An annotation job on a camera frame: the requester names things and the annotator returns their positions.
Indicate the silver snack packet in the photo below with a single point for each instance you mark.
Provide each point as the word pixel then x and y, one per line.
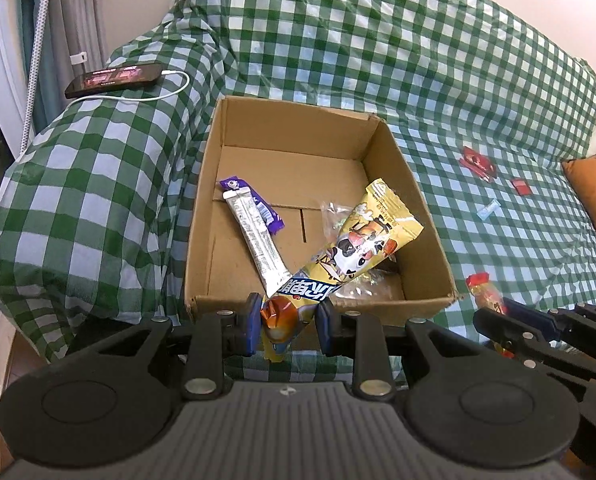
pixel 270 266

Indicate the yellow cow snack bar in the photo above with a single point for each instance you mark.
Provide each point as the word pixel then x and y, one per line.
pixel 381 217

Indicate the grey curtain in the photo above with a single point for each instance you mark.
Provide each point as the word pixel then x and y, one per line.
pixel 72 26

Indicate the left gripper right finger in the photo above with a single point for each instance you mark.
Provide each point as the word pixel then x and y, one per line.
pixel 336 329

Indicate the purple chocolate bar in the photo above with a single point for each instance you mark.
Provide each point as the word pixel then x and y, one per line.
pixel 273 221

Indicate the green checkered cloth cover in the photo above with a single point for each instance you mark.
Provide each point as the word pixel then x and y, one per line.
pixel 94 217

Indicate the red chocolate wrapper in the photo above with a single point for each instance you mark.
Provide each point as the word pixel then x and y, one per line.
pixel 478 164

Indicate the white curtain clip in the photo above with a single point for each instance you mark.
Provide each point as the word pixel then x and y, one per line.
pixel 79 58

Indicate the small red yellow candy stick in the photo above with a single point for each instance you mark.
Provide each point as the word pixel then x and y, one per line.
pixel 485 293

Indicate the clear candy bag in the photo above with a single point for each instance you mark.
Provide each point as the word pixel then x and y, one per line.
pixel 374 284

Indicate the open cardboard box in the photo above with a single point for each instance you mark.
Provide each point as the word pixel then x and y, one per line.
pixel 299 157

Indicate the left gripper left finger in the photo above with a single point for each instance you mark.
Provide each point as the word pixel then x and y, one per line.
pixel 243 332

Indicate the small red square packet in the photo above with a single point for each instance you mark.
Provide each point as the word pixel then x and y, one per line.
pixel 521 187

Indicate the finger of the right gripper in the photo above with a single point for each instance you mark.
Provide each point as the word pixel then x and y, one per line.
pixel 542 321

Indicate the braided pole with black handle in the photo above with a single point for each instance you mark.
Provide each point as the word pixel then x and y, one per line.
pixel 33 72

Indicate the black smartphone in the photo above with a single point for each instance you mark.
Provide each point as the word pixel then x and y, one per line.
pixel 127 77

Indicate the light blue sachet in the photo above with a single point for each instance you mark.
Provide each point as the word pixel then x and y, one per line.
pixel 485 212

